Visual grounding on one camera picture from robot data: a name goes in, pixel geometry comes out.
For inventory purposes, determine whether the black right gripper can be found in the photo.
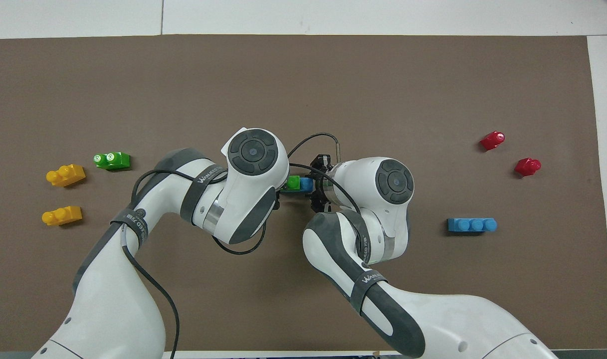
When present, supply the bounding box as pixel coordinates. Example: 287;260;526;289
307;154;334;213

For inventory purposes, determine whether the brown paper table mat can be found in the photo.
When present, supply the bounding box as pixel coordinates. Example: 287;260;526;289
0;34;607;353

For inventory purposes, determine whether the green brick with white-marked studs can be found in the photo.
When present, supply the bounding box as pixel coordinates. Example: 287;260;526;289
93;152;131;171

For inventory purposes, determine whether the red one-stud brick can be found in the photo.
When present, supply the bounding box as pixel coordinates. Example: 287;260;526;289
514;158;542;177
480;131;506;151

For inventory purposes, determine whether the yellow two-stud brick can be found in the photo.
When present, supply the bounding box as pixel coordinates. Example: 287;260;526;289
46;164;86;187
41;206;83;227

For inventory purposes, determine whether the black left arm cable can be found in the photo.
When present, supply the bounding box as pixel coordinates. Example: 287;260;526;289
121;169;268;359

